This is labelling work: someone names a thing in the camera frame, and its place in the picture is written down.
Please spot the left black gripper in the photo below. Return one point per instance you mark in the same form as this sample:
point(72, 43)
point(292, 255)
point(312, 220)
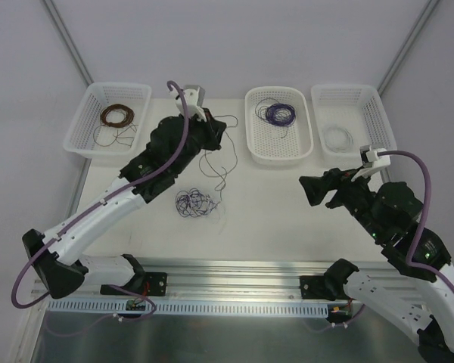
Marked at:
point(213, 129)

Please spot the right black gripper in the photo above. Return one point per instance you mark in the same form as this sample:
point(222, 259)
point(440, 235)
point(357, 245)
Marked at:
point(334, 187)

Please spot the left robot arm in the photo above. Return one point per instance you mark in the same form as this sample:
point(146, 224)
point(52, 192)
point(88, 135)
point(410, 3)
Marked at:
point(58, 254)

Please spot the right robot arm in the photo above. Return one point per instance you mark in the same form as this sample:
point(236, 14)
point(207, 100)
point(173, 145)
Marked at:
point(392, 216)

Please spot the middle white perforated basket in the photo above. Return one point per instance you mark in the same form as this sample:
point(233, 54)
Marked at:
point(277, 145)

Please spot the white perforated basket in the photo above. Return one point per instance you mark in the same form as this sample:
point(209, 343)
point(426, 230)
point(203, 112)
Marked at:
point(277, 145)
point(107, 124)
point(347, 118)

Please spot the right white perforated basket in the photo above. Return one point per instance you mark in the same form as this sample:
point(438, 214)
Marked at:
point(347, 118)

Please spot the left white perforated basket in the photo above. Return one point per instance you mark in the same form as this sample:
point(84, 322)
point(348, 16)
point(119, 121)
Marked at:
point(107, 124)

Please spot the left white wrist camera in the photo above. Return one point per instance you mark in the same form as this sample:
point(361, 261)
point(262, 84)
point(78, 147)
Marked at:
point(194, 97)

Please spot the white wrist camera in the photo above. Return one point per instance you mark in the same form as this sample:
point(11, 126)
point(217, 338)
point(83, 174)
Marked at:
point(372, 162)
point(194, 97)

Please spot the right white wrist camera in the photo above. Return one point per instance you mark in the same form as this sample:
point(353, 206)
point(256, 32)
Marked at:
point(372, 162)

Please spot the aluminium mounting rail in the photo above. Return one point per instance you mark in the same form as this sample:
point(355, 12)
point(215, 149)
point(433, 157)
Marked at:
point(186, 279)

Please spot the left aluminium frame post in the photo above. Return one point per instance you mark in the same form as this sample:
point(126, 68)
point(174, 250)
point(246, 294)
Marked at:
point(64, 34)

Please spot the aluminium frame post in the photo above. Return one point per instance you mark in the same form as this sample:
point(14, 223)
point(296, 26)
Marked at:
point(421, 21)
point(64, 34)

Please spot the right aluminium frame post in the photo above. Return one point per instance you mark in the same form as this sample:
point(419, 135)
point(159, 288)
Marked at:
point(421, 21)

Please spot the white slotted cable duct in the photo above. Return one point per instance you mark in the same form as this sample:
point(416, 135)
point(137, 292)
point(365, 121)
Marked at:
point(185, 307)

